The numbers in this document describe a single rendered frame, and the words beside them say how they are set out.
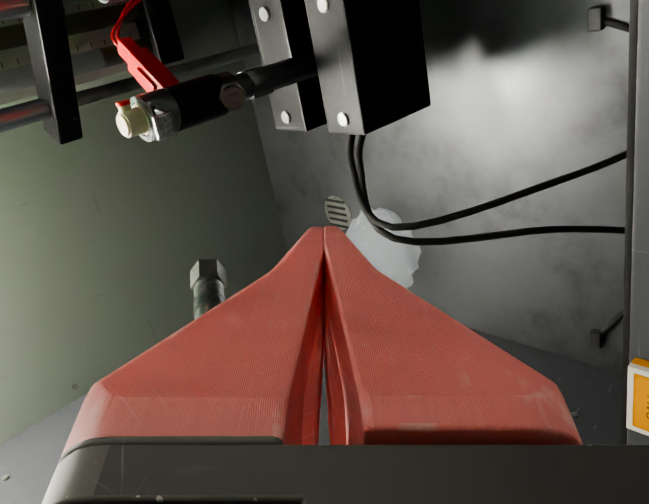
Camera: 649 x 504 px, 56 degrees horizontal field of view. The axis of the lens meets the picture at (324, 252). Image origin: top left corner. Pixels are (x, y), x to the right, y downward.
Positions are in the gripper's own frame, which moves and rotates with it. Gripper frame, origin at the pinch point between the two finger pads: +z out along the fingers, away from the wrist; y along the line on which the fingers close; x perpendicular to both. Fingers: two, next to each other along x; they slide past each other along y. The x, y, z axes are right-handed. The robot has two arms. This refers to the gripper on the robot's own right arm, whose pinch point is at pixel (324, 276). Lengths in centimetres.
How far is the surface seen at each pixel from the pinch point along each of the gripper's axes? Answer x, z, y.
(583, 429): 32.8, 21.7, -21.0
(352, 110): 9.4, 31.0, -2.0
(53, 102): 11.7, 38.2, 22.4
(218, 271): 14.9, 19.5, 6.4
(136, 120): 6.9, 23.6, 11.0
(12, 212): 24, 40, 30
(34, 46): 7.2, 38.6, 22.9
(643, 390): 21.4, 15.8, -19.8
